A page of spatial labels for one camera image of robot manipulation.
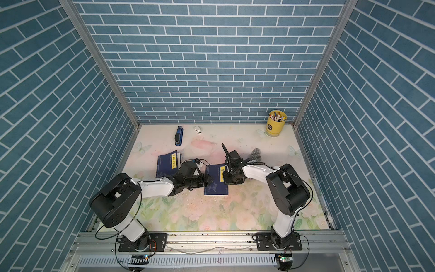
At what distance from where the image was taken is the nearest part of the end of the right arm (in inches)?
27.4

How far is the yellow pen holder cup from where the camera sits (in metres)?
1.09

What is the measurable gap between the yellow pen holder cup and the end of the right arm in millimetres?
420

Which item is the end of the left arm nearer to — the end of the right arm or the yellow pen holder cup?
the end of the right arm
